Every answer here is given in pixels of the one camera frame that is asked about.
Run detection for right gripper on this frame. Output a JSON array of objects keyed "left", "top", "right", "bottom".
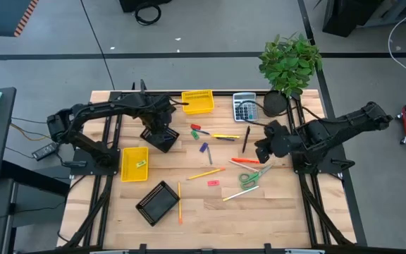
[{"left": 254, "top": 135, "right": 297, "bottom": 164}]

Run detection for black pen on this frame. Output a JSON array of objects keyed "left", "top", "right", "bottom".
[{"left": 242, "top": 126, "right": 251, "bottom": 154}]

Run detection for orange marker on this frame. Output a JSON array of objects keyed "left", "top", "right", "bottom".
[{"left": 230, "top": 157, "right": 261, "bottom": 164}]

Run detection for green marker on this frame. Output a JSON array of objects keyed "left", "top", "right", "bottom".
[{"left": 238, "top": 164, "right": 273, "bottom": 191}]

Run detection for pens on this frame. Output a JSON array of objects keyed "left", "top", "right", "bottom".
[{"left": 228, "top": 159, "right": 259, "bottom": 173}]

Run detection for white pencil yellow tip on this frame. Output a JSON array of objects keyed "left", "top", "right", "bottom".
[{"left": 222, "top": 185, "right": 260, "bottom": 202}]

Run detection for yellow pencil orange eraser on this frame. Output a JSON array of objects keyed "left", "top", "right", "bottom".
[
  {"left": 177, "top": 181, "right": 183, "bottom": 225},
  {"left": 186, "top": 167, "right": 226, "bottom": 181}
]

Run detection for black plastic bin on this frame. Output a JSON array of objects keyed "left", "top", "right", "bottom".
[
  {"left": 140, "top": 125, "right": 180, "bottom": 154},
  {"left": 135, "top": 181, "right": 181, "bottom": 227}
]

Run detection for yellow plastic bin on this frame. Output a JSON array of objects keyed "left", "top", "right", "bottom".
[
  {"left": 181, "top": 89, "right": 215, "bottom": 115},
  {"left": 121, "top": 146, "right": 149, "bottom": 183}
]

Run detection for grey calculator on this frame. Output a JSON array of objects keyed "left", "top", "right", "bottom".
[{"left": 232, "top": 92, "right": 259, "bottom": 123}]

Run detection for black plant pot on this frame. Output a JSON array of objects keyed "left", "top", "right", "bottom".
[{"left": 262, "top": 90, "right": 289, "bottom": 118}]

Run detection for green leafy plant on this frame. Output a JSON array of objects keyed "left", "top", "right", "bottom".
[{"left": 258, "top": 32, "right": 323, "bottom": 98}]

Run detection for black equipment box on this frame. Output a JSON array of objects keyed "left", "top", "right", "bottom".
[{"left": 118, "top": 0, "right": 173, "bottom": 13}]

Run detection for black power adapter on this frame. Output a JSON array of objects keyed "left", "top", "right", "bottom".
[{"left": 31, "top": 141, "right": 61, "bottom": 162}]

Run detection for black cabinet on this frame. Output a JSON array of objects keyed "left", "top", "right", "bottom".
[{"left": 321, "top": 0, "right": 383, "bottom": 38}]

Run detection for black ramp orange striped edge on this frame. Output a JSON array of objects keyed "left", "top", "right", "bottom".
[{"left": 0, "top": 0, "right": 39, "bottom": 49}]

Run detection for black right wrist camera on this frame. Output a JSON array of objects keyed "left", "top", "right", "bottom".
[{"left": 264, "top": 119, "right": 291, "bottom": 141}]

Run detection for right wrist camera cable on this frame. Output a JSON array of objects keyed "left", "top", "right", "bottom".
[{"left": 239, "top": 99, "right": 278, "bottom": 128}]

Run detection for black aluminium table frame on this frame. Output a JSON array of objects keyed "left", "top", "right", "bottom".
[{"left": 56, "top": 90, "right": 357, "bottom": 254}]

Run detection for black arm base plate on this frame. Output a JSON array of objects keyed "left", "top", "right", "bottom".
[
  {"left": 69, "top": 147, "right": 121, "bottom": 176},
  {"left": 292, "top": 144, "right": 355, "bottom": 174}
]

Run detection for black coiled cable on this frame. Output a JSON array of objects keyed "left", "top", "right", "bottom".
[{"left": 134, "top": 2, "right": 162, "bottom": 27}]

